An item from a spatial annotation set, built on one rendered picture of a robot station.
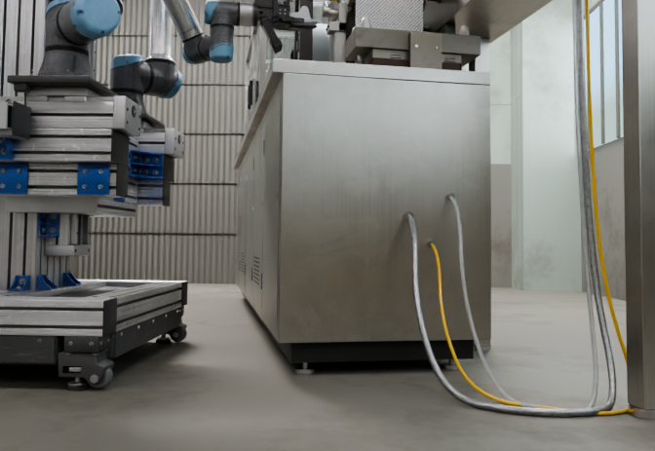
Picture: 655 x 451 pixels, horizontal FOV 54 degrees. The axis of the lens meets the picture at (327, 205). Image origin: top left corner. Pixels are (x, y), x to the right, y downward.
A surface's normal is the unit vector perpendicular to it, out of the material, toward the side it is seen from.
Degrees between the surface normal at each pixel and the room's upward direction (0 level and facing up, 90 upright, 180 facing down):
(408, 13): 90
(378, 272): 90
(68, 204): 90
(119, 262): 90
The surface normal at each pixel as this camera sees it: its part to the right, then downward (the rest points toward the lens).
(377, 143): 0.18, -0.05
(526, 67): -0.03, -0.06
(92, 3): 0.66, 0.08
